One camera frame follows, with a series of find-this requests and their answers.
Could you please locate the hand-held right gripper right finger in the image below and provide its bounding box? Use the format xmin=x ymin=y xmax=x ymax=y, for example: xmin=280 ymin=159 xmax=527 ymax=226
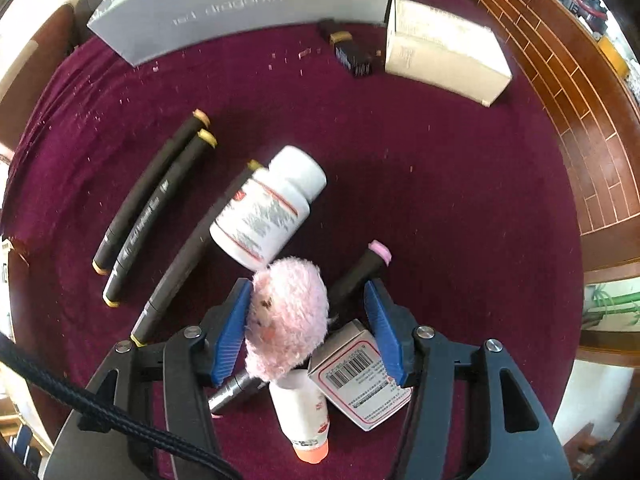
xmin=364 ymin=277 xmax=573 ymax=480

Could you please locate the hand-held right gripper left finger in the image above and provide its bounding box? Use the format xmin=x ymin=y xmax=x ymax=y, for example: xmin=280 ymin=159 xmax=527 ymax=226
xmin=42 ymin=277 xmax=253 ymax=480

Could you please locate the pink fluffy puff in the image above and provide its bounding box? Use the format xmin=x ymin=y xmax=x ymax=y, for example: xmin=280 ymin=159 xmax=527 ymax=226
xmin=243 ymin=256 xmax=331 ymax=381

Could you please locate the small white barcode box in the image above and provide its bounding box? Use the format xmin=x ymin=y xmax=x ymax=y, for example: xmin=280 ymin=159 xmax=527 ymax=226
xmin=306 ymin=319 xmax=413 ymax=432

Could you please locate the black marker with pink cap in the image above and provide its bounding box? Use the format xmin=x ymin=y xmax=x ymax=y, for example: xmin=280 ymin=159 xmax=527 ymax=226
xmin=325 ymin=241 xmax=392 ymax=318

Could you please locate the black marker with yellow ends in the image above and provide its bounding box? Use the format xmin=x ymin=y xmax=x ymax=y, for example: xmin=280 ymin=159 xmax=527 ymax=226
xmin=130 ymin=160 xmax=263 ymax=348

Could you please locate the white tube with orange cap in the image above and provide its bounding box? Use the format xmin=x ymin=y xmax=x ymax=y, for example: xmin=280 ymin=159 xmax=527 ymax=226
xmin=269 ymin=370 xmax=332 ymax=463

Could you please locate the small white red-label bottle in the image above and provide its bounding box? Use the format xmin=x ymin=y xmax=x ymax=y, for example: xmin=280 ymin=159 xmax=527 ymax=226
xmin=209 ymin=145 xmax=328 ymax=270

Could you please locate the silver metal cylinder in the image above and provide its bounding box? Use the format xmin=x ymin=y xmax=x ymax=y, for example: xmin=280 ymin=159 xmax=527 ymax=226
xmin=207 ymin=370 xmax=268 ymax=415

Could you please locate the black marker with yellow cap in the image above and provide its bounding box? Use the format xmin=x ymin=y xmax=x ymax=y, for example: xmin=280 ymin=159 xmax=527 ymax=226
xmin=102 ymin=129 xmax=218 ymax=308

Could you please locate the black marker with beige cap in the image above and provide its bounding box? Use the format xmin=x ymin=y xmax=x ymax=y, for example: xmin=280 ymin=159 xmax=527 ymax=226
xmin=91 ymin=109 xmax=211 ymax=276

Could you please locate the green bamboo picture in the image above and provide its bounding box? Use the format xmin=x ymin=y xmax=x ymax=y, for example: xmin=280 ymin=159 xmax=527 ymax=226
xmin=584 ymin=280 xmax=640 ymax=332

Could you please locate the dark brown small tube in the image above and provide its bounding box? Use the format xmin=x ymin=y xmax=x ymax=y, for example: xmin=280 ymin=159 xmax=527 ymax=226
xmin=319 ymin=19 xmax=376 ymax=80

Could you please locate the cream cardboard box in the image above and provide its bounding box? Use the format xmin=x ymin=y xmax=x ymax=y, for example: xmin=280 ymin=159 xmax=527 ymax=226
xmin=384 ymin=0 xmax=513 ymax=108

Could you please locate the long grey cardboard box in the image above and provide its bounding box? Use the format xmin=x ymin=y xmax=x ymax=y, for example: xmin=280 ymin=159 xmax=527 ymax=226
xmin=86 ymin=0 xmax=398 ymax=67

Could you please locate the black braided cable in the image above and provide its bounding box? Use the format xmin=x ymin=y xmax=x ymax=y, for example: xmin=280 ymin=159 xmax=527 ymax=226
xmin=0 ymin=332 xmax=241 ymax=480

